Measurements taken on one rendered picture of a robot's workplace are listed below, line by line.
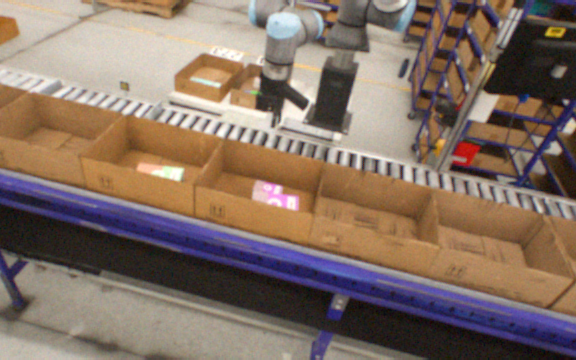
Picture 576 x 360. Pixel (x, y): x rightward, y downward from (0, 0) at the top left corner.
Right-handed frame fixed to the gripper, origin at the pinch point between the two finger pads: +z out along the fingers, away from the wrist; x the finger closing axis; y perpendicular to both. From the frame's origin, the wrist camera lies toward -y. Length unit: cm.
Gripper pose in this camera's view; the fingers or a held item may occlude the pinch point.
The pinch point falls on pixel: (275, 131)
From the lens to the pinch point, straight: 132.1
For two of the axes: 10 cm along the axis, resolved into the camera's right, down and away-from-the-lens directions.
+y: -9.7, -2.4, 0.9
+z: -1.3, 7.6, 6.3
